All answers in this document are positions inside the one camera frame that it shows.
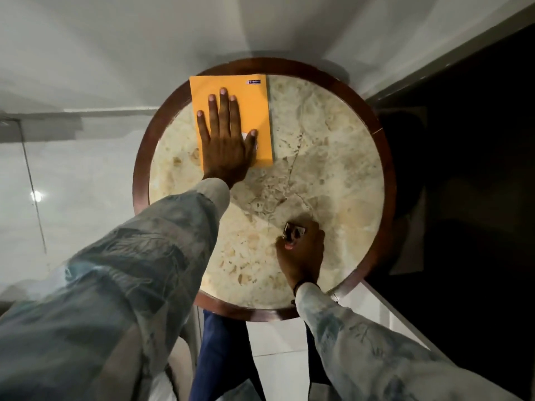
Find black wristband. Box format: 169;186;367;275
292;279;321;298

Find orange paper envelope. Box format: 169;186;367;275
189;74;274;172

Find round marble table wooden rim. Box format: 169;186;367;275
132;57;397;322

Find person's right leg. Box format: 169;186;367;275
305;325;336;401

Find person's left forearm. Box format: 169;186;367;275
0;178;231;401

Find person's left leg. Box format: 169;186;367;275
189;310;266;401

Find person's left hand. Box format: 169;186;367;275
196;87;258;189

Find person's right forearm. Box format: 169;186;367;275
293;283;523;401

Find person's leg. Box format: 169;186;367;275
189;310;266;401
305;325;336;401

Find small metal clip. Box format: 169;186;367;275
282;222;307;243

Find person's right hand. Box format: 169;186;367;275
275;220;326;295

